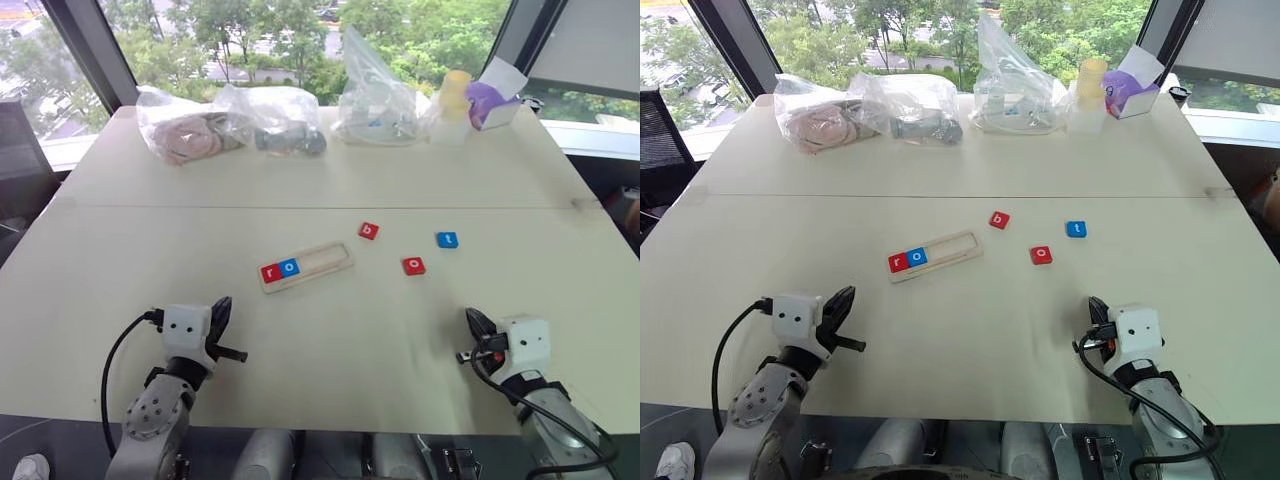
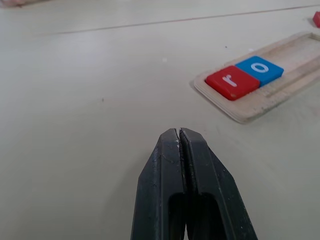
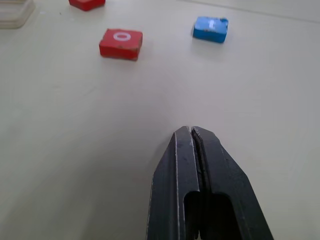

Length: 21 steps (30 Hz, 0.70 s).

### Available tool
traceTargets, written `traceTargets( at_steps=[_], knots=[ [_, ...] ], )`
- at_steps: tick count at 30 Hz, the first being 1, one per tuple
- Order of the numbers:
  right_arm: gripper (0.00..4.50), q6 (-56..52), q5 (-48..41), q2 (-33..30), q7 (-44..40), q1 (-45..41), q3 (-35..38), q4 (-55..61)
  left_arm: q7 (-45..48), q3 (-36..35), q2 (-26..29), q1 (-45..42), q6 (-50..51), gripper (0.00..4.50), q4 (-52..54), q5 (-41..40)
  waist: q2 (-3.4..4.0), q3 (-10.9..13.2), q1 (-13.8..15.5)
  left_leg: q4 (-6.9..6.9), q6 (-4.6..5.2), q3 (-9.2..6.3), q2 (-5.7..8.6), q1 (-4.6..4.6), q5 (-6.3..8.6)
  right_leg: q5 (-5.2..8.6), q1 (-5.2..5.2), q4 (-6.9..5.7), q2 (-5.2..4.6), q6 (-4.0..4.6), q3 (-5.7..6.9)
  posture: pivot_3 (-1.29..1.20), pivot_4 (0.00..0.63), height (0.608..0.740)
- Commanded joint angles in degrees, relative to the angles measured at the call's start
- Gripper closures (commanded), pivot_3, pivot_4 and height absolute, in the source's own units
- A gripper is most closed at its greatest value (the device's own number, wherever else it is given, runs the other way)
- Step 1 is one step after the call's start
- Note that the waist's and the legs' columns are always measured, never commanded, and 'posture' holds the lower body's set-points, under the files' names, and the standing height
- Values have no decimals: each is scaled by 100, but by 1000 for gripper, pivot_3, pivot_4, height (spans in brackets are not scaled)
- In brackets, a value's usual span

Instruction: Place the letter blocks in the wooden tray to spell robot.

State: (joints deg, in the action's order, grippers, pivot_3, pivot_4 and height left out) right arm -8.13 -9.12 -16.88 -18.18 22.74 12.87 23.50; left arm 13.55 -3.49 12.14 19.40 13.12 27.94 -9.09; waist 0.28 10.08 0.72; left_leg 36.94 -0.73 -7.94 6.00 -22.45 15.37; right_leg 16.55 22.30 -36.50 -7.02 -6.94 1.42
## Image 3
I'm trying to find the wooden letter tile rack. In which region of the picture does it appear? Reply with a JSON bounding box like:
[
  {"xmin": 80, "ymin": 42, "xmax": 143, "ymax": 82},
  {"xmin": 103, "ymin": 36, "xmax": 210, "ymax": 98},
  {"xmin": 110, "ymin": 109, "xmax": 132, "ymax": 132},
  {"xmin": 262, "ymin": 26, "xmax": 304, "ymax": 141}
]
[{"xmin": 0, "ymin": 0, "xmax": 35, "ymax": 30}]

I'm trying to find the blue letter t tile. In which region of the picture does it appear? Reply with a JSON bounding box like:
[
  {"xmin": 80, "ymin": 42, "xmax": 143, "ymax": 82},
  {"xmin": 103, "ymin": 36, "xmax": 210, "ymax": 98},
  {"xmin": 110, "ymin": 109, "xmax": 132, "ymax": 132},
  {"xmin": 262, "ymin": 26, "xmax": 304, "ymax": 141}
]
[{"xmin": 192, "ymin": 16, "xmax": 230, "ymax": 44}]

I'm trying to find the red letter o tile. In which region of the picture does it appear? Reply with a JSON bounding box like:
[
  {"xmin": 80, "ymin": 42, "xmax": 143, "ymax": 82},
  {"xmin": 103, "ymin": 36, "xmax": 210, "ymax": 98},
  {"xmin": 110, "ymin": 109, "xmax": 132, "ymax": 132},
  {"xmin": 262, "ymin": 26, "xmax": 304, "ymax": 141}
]
[{"xmin": 98, "ymin": 28, "xmax": 144, "ymax": 62}]

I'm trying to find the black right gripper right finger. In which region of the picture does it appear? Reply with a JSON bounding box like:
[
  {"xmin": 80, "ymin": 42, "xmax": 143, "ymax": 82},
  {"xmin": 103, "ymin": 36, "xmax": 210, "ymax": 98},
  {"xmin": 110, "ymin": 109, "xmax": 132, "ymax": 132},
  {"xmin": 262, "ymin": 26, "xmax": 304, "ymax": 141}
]
[{"xmin": 191, "ymin": 125, "xmax": 275, "ymax": 240}]

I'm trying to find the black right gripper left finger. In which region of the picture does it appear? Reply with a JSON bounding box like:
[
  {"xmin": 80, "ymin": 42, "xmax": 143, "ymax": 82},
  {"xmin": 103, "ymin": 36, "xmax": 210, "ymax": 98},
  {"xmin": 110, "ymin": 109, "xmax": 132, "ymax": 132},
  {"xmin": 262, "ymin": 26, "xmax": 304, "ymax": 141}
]
[{"xmin": 146, "ymin": 125, "xmax": 201, "ymax": 240}]

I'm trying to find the red letter b tile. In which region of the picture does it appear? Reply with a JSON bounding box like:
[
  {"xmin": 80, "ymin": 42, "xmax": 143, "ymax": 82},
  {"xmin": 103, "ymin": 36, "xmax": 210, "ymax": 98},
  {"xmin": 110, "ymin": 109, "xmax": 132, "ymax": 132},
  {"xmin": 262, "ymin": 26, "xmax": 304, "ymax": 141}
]
[{"xmin": 68, "ymin": 0, "xmax": 106, "ymax": 12}]

